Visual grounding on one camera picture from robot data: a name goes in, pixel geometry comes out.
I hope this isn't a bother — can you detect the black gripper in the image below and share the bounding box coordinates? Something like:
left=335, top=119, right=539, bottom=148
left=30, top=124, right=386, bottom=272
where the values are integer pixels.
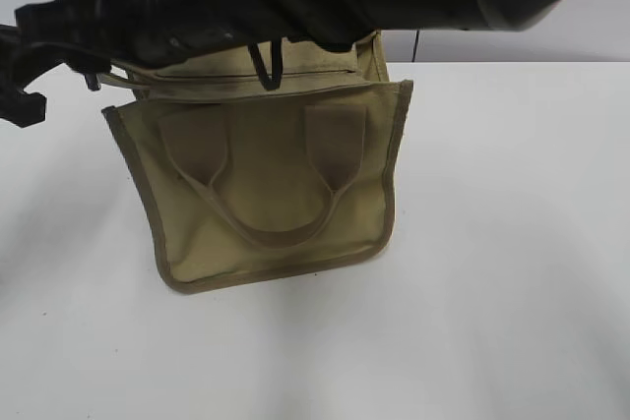
left=1, top=0, right=201, bottom=126

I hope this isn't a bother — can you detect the yellow canvas tote bag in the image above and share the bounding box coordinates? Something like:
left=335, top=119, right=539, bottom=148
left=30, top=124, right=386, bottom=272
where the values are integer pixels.
left=101, top=32, right=413, bottom=293

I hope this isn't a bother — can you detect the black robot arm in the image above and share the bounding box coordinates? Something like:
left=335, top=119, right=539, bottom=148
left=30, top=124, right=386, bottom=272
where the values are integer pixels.
left=1, top=0, right=559, bottom=128

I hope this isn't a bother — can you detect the black cable loop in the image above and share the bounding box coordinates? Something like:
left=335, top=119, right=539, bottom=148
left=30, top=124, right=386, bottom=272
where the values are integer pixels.
left=247, top=35, right=285, bottom=92

